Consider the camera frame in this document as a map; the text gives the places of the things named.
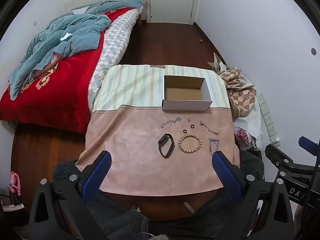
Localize white cardboard box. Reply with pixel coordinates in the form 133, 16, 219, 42
162, 75, 213, 111

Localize white power strip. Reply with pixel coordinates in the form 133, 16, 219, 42
257, 93, 281, 147

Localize dark fleece clothing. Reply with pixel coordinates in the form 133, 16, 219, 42
52, 151, 265, 240

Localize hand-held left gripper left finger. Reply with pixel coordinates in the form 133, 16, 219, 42
29, 151, 112, 240

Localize white door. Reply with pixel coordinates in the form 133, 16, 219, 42
149, 0, 198, 24

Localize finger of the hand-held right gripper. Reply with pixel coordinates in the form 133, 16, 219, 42
298, 136, 320, 157
265, 143, 294, 168

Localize thin silver chain bracelet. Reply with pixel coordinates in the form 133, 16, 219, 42
160, 116, 182, 129
199, 121, 220, 135

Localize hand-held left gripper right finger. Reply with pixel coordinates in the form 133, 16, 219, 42
211, 151, 294, 240

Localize blue quilt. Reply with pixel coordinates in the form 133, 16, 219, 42
9, 0, 143, 100

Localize thick silver chain bracelet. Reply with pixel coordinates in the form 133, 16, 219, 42
209, 137, 221, 156

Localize brown checkered cloth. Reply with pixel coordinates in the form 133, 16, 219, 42
217, 66, 256, 117

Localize red patterned bag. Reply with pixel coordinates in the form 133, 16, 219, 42
234, 126, 257, 151

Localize checkered bed sheet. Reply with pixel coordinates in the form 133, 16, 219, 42
88, 9, 139, 110

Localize red floral blanket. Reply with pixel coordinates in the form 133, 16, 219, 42
0, 8, 134, 134

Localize wooden bead bracelet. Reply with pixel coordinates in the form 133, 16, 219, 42
178, 134, 202, 152

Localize pink slippers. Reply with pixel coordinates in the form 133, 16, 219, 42
7, 172, 22, 196

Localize black smart band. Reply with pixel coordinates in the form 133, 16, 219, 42
158, 133, 175, 159

